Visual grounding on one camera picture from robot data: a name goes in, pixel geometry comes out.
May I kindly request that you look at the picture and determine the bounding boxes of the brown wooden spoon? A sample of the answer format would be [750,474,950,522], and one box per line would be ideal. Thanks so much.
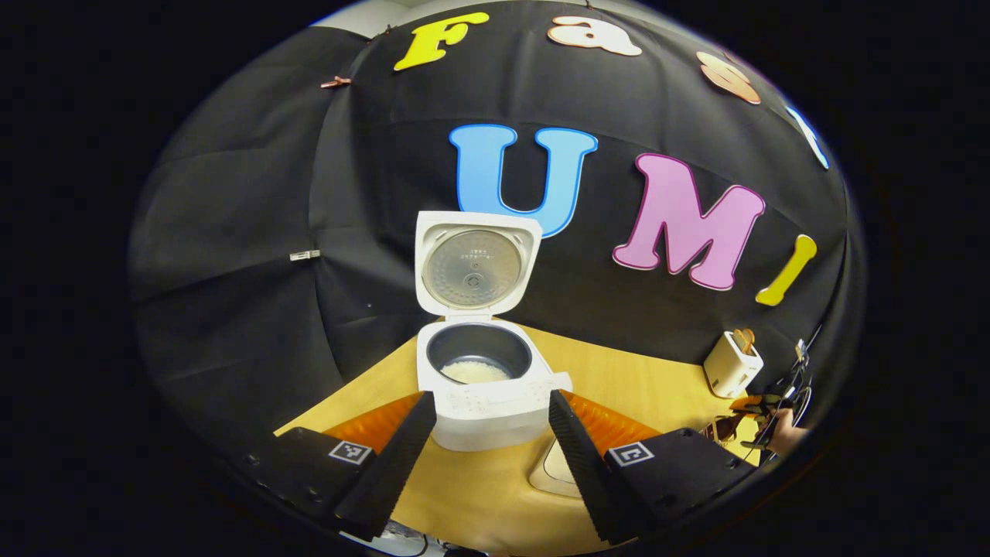
[702,415,749,445]

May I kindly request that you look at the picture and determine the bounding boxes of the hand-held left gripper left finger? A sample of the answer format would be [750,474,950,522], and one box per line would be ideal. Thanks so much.
[247,391,438,542]

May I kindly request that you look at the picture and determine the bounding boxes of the black backdrop cloth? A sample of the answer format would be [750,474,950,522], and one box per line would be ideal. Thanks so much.
[128,0,867,465]

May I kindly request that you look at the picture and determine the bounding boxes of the white rice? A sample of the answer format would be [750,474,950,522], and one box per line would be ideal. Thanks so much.
[441,360,511,385]

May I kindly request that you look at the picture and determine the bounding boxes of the white rice cooker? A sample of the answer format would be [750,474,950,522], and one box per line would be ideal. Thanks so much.
[414,210,575,453]

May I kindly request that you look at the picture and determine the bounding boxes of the white toaster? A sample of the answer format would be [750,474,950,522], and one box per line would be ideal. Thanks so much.
[702,329,764,399]

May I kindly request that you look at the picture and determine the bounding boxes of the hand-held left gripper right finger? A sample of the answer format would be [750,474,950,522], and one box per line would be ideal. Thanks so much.
[548,389,755,545]

